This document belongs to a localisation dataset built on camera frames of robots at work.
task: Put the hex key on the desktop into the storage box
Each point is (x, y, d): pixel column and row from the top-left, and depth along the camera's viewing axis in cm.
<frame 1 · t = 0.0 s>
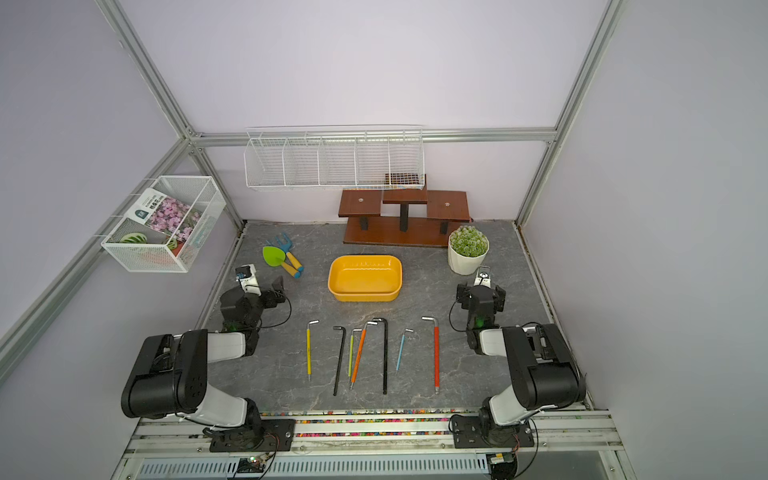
left hand: (268, 279, 92), fingers open
right hand: (480, 282, 94), fingers open
yellow plastic storage box: (371, 278, 102), point 4 cm above the table
red hex key: (437, 352, 88), on the table
blue hex key: (402, 348, 89), on the table
long black hex key: (384, 353, 88), on the table
orange hex key: (359, 351, 88), on the table
green hex key: (350, 359, 87), on the table
short black hex key: (340, 355, 88), on the table
yellow hex key: (309, 348, 89), on the table
white pot green succulent: (467, 249, 98), point 13 cm above the table
brown wooden stand: (363, 222, 118), point 4 cm above the table
blue toy rake: (288, 246, 117), on the table

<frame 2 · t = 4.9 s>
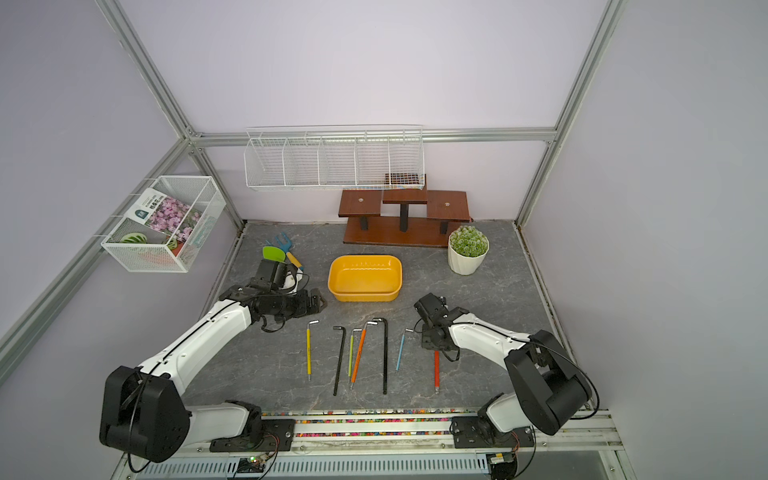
left hand: (312, 308, 83), fingers open
right hand: (432, 338, 90), fingers closed
the named things where they were.

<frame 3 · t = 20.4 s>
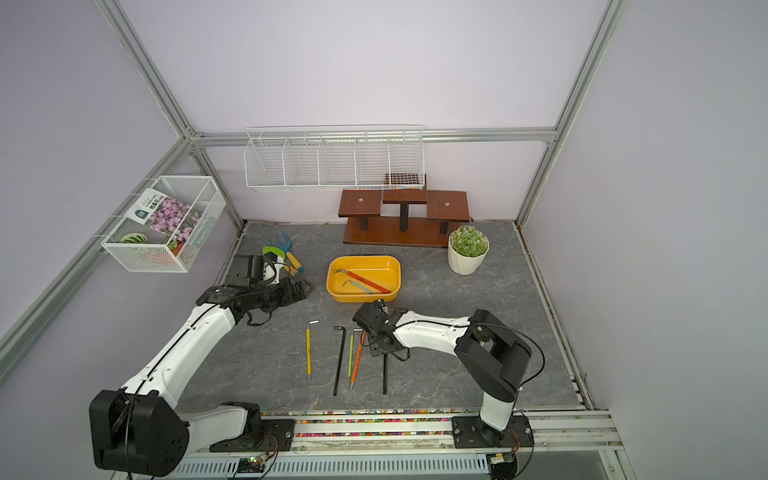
left hand: (301, 293, 82), fingers open
right hand: (380, 341, 89), fingers open
red hex key: (363, 280, 104), on the table
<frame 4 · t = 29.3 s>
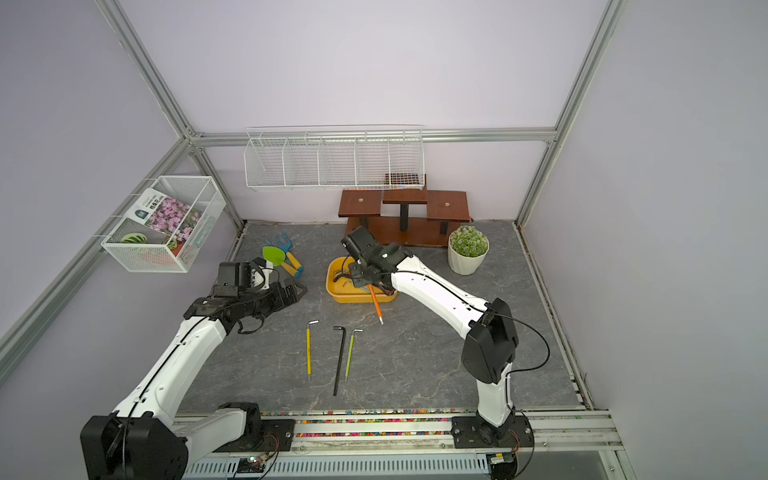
left hand: (295, 296, 80), fingers open
right hand: (362, 269, 83), fingers closed
orange hex key: (379, 312, 97), on the table
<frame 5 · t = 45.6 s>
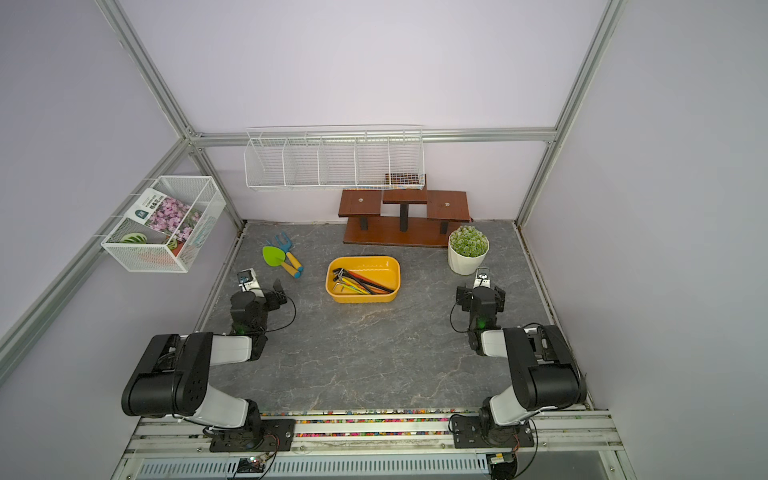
left hand: (264, 283, 92), fingers open
right hand: (479, 283, 94), fingers open
orange hex key: (368, 289, 101), point 2 cm above the table
yellow hex key: (355, 286, 102), point 2 cm above the table
